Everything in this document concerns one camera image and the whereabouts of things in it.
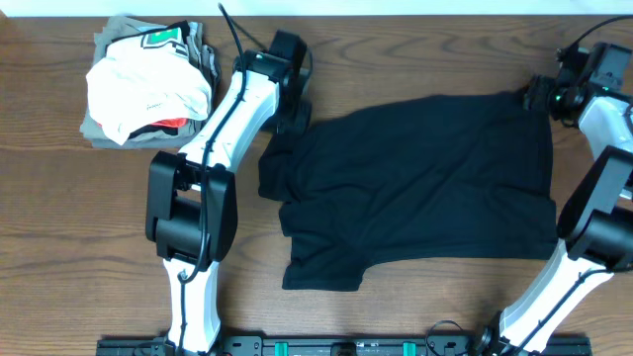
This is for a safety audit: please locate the black t-shirt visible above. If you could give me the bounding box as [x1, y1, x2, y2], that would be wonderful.
[258, 92, 557, 292]

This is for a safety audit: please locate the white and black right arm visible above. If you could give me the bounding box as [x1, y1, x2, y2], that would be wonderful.
[468, 43, 632, 355]

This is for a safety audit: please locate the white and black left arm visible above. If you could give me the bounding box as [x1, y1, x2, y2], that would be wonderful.
[145, 30, 312, 355]

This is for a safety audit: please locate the red and black folded garment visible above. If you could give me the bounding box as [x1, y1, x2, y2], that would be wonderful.
[95, 118, 198, 144]

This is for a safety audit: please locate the white folded shirt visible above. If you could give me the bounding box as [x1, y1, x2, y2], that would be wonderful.
[86, 23, 213, 145]

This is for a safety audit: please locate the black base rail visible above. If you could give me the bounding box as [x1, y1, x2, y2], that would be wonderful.
[95, 334, 593, 356]

